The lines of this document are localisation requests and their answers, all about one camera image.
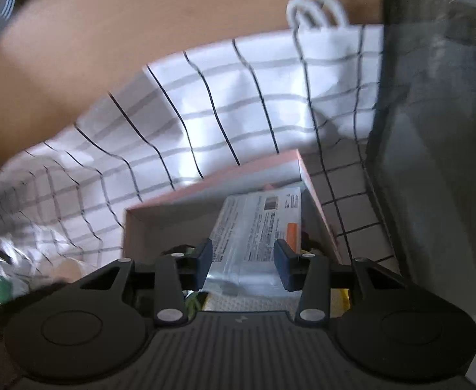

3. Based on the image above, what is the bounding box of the white cord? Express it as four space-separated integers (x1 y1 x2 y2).
284 0 350 30

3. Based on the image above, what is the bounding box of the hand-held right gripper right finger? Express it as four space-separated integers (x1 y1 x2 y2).
274 239 405 327

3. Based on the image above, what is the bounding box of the pink cardboard box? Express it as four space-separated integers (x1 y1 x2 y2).
122 149 344 281

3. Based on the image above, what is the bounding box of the grey plastic bin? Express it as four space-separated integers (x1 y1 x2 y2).
364 0 476 321

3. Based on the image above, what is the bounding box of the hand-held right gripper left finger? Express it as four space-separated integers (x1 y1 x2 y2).
80 239 214 326

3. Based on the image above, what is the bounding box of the silver printed packet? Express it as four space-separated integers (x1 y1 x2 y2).
203 189 307 298

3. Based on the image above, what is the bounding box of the clear powder jar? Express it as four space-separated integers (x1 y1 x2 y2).
53 258 94 286

